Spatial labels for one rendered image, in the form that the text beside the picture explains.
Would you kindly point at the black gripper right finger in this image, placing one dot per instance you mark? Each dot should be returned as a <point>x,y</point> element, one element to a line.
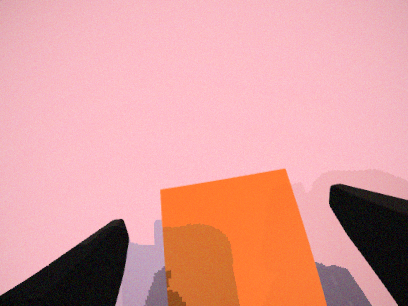
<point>378,226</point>

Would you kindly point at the orange block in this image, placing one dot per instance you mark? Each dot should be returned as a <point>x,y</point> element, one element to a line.
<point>238,241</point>

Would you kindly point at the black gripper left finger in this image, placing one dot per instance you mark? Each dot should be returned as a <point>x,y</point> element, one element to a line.
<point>89,274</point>

